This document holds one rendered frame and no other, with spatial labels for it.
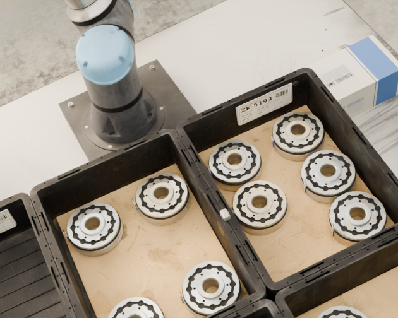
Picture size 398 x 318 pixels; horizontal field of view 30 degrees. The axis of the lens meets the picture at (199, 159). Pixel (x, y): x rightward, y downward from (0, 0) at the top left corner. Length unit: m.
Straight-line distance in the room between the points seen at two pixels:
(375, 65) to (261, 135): 0.33
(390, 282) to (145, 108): 0.66
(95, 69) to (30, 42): 1.55
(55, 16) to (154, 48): 1.27
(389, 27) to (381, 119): 1.21
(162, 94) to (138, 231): 0.42
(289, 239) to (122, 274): 0.31
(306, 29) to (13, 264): 0.92
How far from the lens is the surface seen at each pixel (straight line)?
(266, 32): 1.87
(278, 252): 1.36
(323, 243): 1.36
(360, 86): 1.63
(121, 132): 1.61
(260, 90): 1.44
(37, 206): 1.37
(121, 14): 1.61
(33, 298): 1.40
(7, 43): 3.06
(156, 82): 1.74
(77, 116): 1.72
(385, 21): 2.89
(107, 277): 1.38
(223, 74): 1.78
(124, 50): 1.50
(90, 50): 1.52
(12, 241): 1.47
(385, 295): 1.33
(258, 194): 1.38
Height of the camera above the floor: 2.03
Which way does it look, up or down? 55 degrees down
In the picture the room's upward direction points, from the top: 12 degrees counter-clockwise
